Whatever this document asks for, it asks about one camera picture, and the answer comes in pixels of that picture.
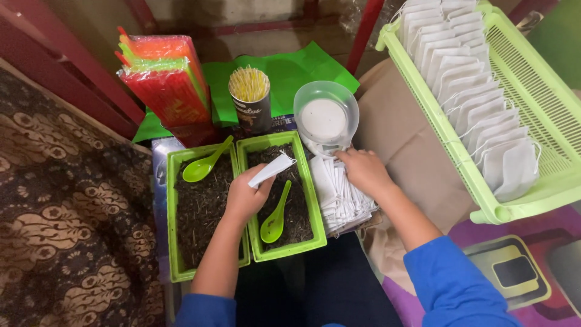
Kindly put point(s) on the person's left hand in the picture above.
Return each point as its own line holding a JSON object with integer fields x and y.
{"x": 245, "y": 196}

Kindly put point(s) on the person's right hand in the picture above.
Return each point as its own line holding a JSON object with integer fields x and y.
{"x": 365, "y": 170}

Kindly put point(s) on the person's left fingers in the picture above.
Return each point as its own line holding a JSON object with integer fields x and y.
{"x": 261, "y": 181}

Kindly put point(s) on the person's right fingers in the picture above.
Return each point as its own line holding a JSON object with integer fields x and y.
{"x": 347, "y": 159}

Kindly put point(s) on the white tea bag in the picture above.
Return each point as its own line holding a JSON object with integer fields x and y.
{"x": 271, "y": 170}

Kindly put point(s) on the green plastic spoon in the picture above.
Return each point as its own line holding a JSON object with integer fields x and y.
{"x": 204, "y": 163}
{"x": 274, "y": 218}

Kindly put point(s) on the pile of flat white bags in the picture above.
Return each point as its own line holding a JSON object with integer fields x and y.
{"x": 340, "y": 197}

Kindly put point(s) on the green tray of dried herbs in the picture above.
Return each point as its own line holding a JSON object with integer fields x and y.
{"x": 295, "y": 204}
{"x": 199, "y": 213}

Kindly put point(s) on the clear bowl on white scale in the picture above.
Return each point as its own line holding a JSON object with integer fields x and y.
{"x": 326, "y": 118}

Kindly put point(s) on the brown cardboard sheet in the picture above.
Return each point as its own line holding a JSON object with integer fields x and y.
{"x": 408, "y": 150}

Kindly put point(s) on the dark can of yellow sticks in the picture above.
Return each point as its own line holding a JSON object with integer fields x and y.
{"x": 250, "y": 102}

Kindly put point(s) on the green paper sheet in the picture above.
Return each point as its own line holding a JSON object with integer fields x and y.
{"x": 290, "y": 75}

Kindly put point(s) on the pack of coloured drinking straws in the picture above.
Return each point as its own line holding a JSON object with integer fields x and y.
{"x": 168, "y": 86}

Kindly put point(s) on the row of filled white bags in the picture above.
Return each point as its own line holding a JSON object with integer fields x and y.
{"x": 476, "y": 95}

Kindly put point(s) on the brown patterned cushion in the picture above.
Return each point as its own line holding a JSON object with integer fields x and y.
{"x": 68, "y": 204}

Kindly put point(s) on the light green plastic basket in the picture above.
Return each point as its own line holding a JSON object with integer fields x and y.
{"x": 540, "y": 118}

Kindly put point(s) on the purple patterned mat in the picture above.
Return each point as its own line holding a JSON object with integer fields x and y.
{"x": 522, "y": 272}

